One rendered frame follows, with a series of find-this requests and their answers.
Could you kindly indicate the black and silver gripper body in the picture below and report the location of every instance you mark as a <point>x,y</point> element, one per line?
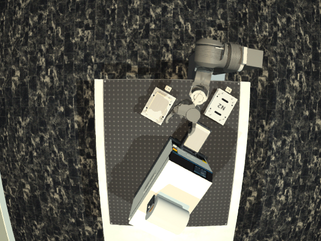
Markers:
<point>190,109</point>

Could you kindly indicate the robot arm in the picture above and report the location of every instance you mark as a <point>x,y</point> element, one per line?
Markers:
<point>209,56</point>

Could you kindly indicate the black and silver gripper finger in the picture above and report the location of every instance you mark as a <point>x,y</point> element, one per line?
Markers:
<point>191,131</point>
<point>171,113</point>

